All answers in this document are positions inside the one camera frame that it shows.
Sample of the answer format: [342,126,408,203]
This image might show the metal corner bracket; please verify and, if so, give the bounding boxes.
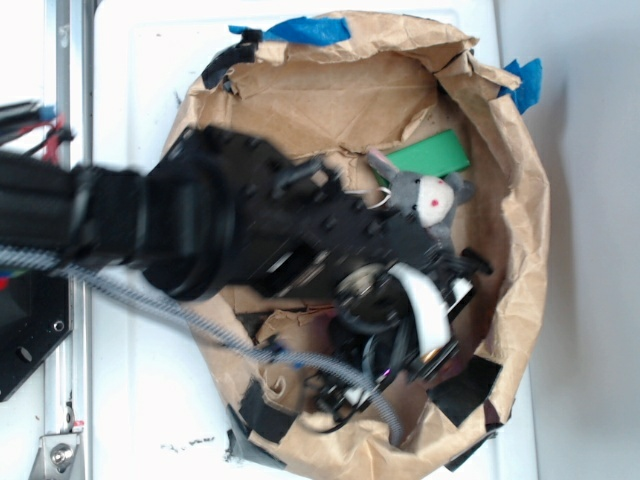
[28,433,85,480]

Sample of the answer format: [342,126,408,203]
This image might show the brown paper bag bin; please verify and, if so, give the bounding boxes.
[173,11,550,479]

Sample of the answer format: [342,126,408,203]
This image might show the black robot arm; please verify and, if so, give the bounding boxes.
[1,127,492,428]

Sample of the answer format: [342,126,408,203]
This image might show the white plastic tray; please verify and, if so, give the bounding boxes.
[91,0,540,480]

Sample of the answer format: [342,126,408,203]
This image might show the grey plush mouse toy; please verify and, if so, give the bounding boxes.
[367,149,475,251]

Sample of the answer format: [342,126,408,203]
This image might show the grey braided cable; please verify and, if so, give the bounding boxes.
[0,245,405,447]

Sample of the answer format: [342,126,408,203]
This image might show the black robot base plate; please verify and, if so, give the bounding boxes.
[1,272,70,402]

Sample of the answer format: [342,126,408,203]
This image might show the green rectangular block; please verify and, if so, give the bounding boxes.
[387,130,471,177]

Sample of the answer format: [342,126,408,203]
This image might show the blue tape piece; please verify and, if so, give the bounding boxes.
[498,58,543,114]
[228,17,351,47]

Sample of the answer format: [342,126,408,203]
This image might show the blue tape piece right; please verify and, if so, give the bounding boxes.
[498,58,543,114]

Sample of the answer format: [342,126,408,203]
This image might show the blue tape piece top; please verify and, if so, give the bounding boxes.
[228,17,351,47]

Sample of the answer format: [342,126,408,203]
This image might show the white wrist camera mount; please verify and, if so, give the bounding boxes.
[389,263,451,357]

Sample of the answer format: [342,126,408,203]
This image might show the red and black wires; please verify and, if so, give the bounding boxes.
[0,100,76,162]

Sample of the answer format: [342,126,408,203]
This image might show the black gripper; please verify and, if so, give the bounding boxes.
[259,156,492,429]

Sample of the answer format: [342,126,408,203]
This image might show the aluminium frame rail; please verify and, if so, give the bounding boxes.
[44,1,92,479]

